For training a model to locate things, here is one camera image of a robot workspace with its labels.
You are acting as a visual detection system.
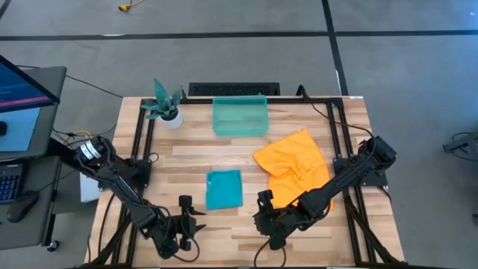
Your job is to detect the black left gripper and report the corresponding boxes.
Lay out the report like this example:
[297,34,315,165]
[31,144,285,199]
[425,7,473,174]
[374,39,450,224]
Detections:
[164,194,207,252]

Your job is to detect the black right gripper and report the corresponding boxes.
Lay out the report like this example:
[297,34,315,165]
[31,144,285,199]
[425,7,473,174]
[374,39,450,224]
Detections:
[253,189,302,250]

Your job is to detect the teal microfiber towel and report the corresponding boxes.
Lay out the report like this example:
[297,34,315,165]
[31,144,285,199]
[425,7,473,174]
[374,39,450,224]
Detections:
[205,170,244,211]

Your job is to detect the orange microfiber towel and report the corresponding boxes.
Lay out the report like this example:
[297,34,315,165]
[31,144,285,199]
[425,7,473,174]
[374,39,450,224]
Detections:
[252,129,334,211]

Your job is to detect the teal translucent plastic basket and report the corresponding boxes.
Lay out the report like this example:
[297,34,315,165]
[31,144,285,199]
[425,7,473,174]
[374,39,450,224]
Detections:
[211,94,270,137]

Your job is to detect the white plant pot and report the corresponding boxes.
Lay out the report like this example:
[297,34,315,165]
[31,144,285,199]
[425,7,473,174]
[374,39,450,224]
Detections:
[159,107,184,130]

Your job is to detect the white box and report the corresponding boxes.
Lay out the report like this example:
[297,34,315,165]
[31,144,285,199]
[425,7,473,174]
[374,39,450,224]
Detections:
[79,171,102,203]

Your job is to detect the green snake plant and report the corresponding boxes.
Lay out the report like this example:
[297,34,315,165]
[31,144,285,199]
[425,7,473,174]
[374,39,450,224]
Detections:
[140,77,184,120]

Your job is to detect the black floor vent grille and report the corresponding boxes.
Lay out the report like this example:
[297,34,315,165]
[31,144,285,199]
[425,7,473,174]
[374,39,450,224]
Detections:
[187,81,281,97]

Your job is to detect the grey side desk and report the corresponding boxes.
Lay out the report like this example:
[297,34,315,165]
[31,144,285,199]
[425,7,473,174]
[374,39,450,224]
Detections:
[0,155,63,250]

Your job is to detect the black computer mouse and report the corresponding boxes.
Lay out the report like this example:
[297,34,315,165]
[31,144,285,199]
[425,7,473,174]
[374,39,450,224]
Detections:
[6,190,40,224]

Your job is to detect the grey display with blue screen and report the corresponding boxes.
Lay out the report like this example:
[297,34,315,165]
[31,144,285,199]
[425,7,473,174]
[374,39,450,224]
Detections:
[0,66,67,161]

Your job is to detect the black backlit keyboard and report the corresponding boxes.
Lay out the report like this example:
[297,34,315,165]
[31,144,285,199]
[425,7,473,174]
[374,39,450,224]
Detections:
[0,162,24,205]

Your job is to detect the dark tripod base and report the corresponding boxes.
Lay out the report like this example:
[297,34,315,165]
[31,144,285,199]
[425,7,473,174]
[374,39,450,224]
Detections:
[442,131,478,161]

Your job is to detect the black framed computer monitor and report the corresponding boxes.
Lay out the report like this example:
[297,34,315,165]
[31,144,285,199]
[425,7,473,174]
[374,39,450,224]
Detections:
[0,54,61,114]

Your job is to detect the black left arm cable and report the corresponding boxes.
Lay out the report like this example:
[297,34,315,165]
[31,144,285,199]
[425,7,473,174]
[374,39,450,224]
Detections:
[160,207,201,263]

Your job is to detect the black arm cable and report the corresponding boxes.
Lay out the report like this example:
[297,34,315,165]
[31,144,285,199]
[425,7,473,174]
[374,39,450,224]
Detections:
[253,238,287,268]
[160,207,201,263]

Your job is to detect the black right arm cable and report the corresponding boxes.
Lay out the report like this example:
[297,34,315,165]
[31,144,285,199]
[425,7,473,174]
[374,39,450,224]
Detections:
[253,238,287,268]

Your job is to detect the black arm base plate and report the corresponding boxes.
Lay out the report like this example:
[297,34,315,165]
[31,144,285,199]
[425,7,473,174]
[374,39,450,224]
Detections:
[333,156,389,188]
[121,158,152,189]

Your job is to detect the black aluminium table frame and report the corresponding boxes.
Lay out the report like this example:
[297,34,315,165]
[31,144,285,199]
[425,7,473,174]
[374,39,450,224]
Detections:
[84,96,408,269]

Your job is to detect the yellow cable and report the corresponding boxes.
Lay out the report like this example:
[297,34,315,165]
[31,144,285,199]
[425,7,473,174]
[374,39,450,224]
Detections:
[61,129,93,145]

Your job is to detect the yellow floor cable plug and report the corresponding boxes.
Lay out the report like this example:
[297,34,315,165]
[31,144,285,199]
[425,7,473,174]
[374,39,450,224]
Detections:
[118,0,145,12]

